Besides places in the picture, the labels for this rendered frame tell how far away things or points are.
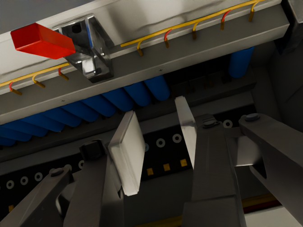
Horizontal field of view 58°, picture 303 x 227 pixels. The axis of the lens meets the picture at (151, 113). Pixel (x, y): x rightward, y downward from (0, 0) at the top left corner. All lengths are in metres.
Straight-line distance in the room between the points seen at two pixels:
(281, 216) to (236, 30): 0.13
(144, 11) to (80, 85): 0.07
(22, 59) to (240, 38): 0.16
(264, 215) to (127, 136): 0.09
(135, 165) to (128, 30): 0.10
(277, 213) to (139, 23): 0.15
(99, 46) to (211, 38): 0.08
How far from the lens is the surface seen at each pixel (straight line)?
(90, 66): 0.18
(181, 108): 0.16
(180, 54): 0.21
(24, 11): 0.19
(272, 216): 0.19
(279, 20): 0.22
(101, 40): 0.19
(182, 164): 0.32
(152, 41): 0.21
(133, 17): 0.19
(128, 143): 0.15
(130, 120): 0.18
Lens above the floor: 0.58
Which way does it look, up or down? level
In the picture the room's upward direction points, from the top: 164 degrees clockwise
